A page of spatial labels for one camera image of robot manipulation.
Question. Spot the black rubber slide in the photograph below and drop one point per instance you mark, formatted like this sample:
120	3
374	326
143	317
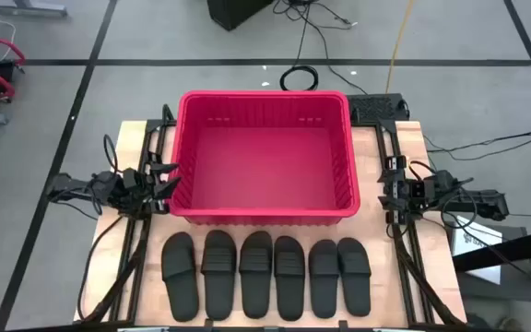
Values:
180	295
289	299
218	295
323	295
355	295
255	295

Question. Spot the black aluminium frame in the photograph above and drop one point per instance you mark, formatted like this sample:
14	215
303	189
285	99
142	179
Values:
155	124
386	126

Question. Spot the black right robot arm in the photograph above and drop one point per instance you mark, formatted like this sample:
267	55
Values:
487	203

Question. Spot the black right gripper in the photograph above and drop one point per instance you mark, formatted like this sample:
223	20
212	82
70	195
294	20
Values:
415	191

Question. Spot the white printed box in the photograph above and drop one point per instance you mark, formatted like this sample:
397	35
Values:
477	237

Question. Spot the black perforated box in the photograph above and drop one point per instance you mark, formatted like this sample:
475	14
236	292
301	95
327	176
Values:
376	108

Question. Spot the black floor cabinet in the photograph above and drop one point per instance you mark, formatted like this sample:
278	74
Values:
233	11

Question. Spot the black table clamp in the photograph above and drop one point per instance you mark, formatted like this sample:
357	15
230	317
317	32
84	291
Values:
344	325
208	323

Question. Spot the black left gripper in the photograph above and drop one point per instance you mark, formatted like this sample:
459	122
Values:
138	193

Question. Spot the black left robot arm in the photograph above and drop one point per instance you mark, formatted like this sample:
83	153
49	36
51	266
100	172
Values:
62	186

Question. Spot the black desk frame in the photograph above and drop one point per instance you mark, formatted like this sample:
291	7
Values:
523	244

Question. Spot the red plastic bin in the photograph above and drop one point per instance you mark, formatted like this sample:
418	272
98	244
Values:
256	175

